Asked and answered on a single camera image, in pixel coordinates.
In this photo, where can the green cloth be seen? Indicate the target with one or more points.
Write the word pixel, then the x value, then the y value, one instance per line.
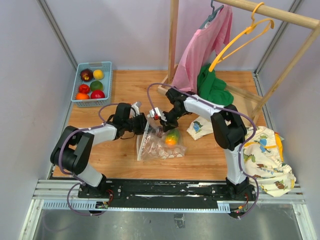
pixel 213 89

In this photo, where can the teal hanger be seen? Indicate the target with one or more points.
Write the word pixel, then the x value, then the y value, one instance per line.
pixel 213 14

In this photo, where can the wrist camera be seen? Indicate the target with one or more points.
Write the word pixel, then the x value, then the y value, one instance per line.
pixel 157 114
pixel 135 109

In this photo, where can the yellow fake fruit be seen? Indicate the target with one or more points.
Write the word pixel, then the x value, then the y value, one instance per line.
pixel 98 74

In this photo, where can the red fake fruit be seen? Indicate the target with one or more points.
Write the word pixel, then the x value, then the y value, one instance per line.
pixel 97 94

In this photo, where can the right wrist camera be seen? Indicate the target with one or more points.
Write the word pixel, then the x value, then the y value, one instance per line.
pixel 157 114

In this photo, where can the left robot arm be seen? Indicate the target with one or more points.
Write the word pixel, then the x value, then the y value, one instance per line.
pixel 73 149

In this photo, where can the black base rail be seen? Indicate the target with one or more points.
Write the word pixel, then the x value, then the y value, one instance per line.
pixel 170 195

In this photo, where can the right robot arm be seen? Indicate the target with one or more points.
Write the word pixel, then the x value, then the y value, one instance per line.
pixel 228 129

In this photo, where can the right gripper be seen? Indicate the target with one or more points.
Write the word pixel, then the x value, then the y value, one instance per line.
pixel 168 125

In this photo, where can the round green fake fruit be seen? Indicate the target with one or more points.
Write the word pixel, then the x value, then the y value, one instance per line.
pixel 96 85

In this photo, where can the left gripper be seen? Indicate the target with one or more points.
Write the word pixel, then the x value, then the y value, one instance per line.
pixel 142 120

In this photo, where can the dark red fake apple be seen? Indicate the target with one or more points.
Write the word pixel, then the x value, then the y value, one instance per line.
pixel 86 75

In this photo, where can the pink shirt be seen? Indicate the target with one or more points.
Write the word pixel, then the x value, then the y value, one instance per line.
pixel 206 40

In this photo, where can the light blue plastic basket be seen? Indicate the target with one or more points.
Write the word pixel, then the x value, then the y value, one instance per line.
pixel 106 67

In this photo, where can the clear zip top bag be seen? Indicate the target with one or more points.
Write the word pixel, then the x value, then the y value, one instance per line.
pixel 150 147

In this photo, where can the dinosaur print cloth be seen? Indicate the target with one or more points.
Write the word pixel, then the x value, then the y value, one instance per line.
pixel 263 159

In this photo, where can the small dark purple fake fruit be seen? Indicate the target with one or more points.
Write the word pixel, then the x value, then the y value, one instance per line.
pixel 159 132

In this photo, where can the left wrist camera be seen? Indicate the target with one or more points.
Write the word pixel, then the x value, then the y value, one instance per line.
pixel 135 109

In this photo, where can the orange round fake fruit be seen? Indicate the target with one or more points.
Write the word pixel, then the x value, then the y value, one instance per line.
pixel 82 96

